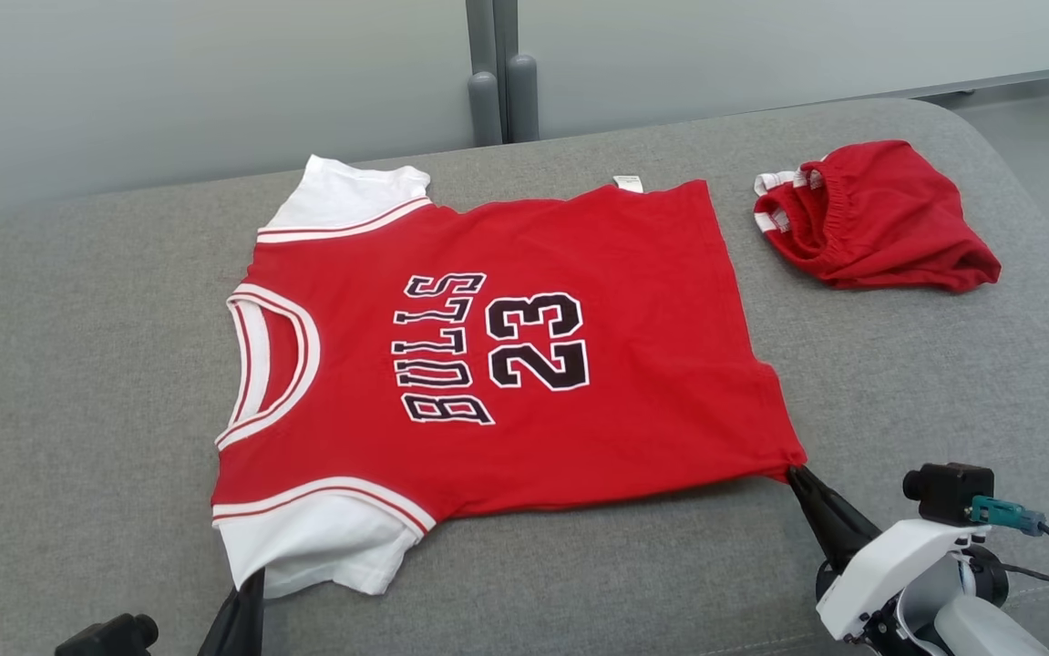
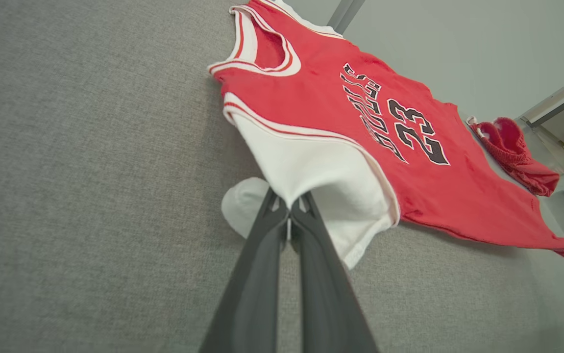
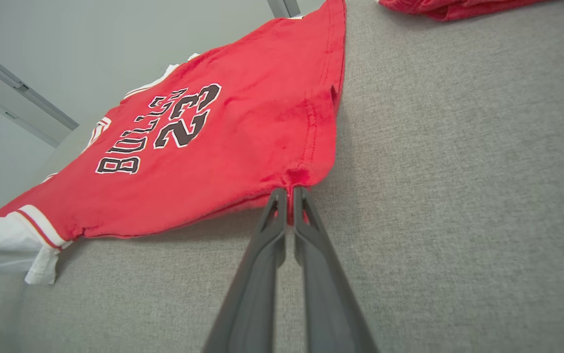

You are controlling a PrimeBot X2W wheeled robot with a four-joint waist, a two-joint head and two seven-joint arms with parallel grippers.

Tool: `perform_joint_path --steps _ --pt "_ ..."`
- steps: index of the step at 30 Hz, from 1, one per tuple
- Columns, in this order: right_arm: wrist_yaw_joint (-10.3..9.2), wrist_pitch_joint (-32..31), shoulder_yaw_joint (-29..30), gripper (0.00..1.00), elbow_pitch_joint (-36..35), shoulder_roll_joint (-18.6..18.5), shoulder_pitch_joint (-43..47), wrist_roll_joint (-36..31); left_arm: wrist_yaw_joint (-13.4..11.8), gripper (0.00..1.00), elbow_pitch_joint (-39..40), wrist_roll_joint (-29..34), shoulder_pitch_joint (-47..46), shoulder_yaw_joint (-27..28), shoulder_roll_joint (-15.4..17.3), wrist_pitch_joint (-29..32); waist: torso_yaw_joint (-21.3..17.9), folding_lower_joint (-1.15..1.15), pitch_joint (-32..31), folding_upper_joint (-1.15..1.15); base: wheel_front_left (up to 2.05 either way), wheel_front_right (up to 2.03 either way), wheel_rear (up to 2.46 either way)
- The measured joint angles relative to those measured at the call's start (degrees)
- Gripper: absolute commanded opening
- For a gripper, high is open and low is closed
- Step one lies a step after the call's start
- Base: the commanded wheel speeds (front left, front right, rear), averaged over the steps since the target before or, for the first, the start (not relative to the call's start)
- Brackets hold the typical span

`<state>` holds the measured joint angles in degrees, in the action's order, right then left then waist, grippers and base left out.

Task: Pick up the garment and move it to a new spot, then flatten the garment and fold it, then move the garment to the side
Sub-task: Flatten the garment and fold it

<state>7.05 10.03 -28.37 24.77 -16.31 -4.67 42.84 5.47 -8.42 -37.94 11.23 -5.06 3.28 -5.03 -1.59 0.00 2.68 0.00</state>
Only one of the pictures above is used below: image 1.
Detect red shorts with white stripes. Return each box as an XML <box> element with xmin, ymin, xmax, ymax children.
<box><xmin>753</xmin><ymin>139</ymin><xmax>1003</xmax><ymax>294</ymax></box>

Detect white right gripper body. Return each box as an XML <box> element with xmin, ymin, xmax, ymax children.
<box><xmin>814</xmin><ymin>519</ymin><xmax>985</xmax><ymax>643</ymax></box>

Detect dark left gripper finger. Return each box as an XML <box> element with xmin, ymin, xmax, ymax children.
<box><xmin>242</xmin><ymin>567</ymin><xmax>266</xmax><ymax>656</ymax></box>
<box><xmin>196</xmin><ymin>583</ymin><xmax>247</xmax><ymax>656</ymax></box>

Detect grey rounded partition foot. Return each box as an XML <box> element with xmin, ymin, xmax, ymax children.
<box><xmin>506</xmin><ymin>53</ymin><xmax>540</xmax><ymax>142</ymax></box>
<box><xmin>468</xmin><ymin>71</ymin><xmax>504</xmax><ymax>148</ymax></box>

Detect red white Bulls jersey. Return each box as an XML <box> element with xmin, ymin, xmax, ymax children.
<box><xmin>211</xmin><ymin>155</ymin><xmax>808</xmax><ymax>600</ymax></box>

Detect grey partition upright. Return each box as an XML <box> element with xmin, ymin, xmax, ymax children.
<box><xmin>465</xmin><ymin>0</ymin><xmax>520</xmax><ymax>142</ymax></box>

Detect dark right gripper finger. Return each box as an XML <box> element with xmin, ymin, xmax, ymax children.
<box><xmin>793</xmin><ymin>465</ymin><xmax>882</xmax><ymax>548</ymax></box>
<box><xmin>787</xmin><ymin>469</ymin><xmax>858</xmax><ymax>573</ymax></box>

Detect teal right cable connector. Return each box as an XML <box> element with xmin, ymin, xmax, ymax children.
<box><xmin>971</xmin><ymin>495</ymin><xmax>1046</xmax><ymax>537</ymax></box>

